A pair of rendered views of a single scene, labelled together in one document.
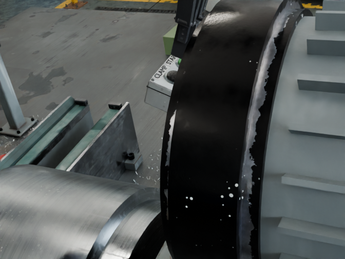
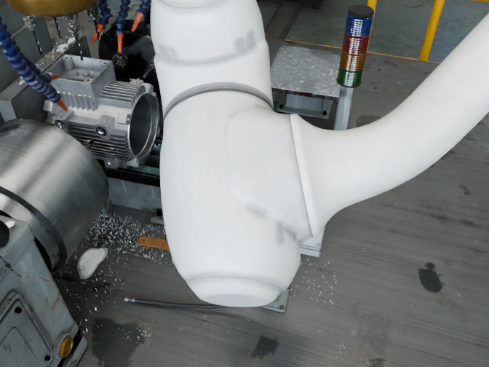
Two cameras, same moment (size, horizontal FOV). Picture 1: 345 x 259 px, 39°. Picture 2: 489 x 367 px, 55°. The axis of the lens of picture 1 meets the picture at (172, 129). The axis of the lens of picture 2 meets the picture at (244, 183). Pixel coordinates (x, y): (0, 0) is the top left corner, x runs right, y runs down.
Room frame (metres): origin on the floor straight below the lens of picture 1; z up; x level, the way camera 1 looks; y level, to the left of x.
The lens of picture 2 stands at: (0.60, -0.56, 1.67)
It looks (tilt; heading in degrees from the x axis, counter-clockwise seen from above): 43 degrees down; 77
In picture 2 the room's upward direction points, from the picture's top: straight up
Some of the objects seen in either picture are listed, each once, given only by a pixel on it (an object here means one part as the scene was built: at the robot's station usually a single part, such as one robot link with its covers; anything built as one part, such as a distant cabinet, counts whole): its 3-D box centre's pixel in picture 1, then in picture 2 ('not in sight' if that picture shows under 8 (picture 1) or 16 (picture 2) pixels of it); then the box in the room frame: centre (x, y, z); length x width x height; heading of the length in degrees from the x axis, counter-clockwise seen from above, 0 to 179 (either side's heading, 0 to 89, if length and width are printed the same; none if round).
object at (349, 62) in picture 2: not in sight; (353, 57); (1.11, 0.41, 1.10); 0.06 x 0.06 x 0.04
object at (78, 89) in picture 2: not in sight; (81, 82); (0.46, 0.42, 1.11); 0.12 x 0.11 x 0.07; 152
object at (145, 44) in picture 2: not in sight; (158, 45); (0.65, 0.69, 1.04); 0.41 x 0.25 x 0.25; 61
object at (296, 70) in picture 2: not in sight; (308, 85); (1.10, 0.67, 0.86); 0.27 x 0.24 x 0.12; 61
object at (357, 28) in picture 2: not in sight; (359, 22); (1.11, 0.41, 1.19); 0.06 x 0.06 x 0.04
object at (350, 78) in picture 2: not in sight; (350, 73); (1.11, 0.41, 1.05); 0.06 x 0.06 x 0.04
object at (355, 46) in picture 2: not in sight; (356, 40); (1.11, 0.41, 1.14); 0.06 x 0.06 x 0.04
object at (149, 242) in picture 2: not in sight; (180, 245); (0.62, 0.16, 0.80); 0.21 x 0.05 x 0.01; 159
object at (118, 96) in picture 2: not in sight; (105, 119); (0.49, 0.40, 1.02); 0.20 x 0.19 x 0.19; 152
